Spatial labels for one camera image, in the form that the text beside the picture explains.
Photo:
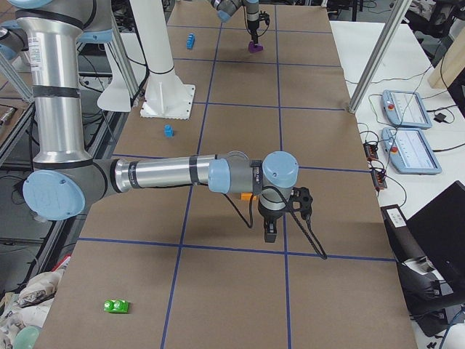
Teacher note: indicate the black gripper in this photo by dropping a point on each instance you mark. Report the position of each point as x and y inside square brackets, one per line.
[252, 23]
[269, 216]

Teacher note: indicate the purple trapezoid block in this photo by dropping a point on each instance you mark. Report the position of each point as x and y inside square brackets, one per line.
[254, 48]

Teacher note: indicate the orange trapezoid block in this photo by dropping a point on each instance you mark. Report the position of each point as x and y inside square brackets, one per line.
[248, 197]

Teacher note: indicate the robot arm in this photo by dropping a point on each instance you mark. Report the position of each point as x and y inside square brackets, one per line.
[227, 8]
[66, 178]

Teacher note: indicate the long blue block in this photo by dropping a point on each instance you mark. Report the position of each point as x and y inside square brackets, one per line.
[190, 41]

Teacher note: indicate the brown paper table mat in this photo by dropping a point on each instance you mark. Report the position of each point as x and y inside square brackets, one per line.
[194, 274]

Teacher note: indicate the small blue block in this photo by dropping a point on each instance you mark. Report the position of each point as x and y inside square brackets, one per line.
[168, 130]

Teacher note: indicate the lower teach pendant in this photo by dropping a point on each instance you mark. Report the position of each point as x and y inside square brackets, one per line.
[409, 152]

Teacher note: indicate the teach pendant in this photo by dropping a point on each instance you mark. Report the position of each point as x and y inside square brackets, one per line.
[405, 109]
[409, 152]

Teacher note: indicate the upper teach pendant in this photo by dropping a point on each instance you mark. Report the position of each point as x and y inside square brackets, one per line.
[405, 109]

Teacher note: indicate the black laptop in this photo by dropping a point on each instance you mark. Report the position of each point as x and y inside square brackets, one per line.
[438, 228]

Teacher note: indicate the green two-stud block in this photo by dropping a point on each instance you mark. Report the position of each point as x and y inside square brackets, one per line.
[118, 306]

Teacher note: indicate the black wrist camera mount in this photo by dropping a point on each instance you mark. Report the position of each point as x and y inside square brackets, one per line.
[264, 17]
[301, 202]

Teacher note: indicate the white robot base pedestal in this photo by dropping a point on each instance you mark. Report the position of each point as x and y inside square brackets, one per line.
[166, 96]

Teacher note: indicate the aluminium frame post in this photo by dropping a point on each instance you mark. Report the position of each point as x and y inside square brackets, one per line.
[384, 40]

